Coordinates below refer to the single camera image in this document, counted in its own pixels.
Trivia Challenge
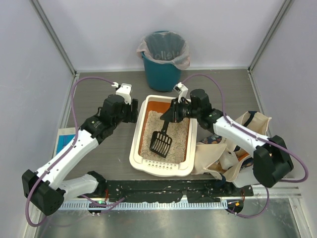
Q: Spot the teal trash bin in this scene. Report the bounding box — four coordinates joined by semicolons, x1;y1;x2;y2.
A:
141;55;181;92

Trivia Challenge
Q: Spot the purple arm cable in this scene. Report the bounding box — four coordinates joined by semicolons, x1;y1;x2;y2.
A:
26;76;128;228
183;73;310;219

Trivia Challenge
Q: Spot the clear plastic bin liner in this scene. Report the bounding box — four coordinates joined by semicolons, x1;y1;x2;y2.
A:
136;31;190;70

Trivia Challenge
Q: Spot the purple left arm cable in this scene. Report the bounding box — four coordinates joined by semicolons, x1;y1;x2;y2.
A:
26;76;128;228

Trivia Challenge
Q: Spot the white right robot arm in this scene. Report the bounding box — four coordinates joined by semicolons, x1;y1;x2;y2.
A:
160;89;294;188

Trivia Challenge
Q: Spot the black litter scoop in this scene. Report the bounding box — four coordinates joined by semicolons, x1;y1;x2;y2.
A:
150;121;172;158

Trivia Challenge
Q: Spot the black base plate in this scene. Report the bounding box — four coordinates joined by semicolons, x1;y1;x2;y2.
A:
87;179;254;203

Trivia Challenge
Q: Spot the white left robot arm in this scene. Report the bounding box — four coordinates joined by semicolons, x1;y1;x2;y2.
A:
22;94;138;216

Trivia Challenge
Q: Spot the white plastic bottle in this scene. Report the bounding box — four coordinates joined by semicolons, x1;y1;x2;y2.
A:
219;151;239;170

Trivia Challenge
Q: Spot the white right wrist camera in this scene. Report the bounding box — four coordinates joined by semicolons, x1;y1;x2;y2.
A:
173;82;188;103

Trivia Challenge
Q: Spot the white slotted cable duct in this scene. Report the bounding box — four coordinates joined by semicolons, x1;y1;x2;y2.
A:
59;199;228;213

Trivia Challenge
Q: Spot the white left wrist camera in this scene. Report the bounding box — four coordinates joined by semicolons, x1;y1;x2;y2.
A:
111;82;132;105

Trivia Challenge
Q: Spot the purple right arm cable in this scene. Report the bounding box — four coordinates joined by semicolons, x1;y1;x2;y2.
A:
183;73;310;219

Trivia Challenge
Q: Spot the blue white box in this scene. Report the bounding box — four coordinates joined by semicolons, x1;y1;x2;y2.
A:
54;127;75;156

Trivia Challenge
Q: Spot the cat litter sand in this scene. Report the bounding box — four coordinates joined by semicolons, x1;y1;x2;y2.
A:
139;111;189;164

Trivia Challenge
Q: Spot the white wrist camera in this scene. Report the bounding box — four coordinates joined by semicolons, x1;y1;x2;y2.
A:
173;82;188;103
111;82;132;105

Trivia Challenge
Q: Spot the beige canvas tote bag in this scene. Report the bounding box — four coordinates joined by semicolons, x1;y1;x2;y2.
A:
192;111;272;188

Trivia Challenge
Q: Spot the white orange litter box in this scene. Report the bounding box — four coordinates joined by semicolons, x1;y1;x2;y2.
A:
129;95;198;177

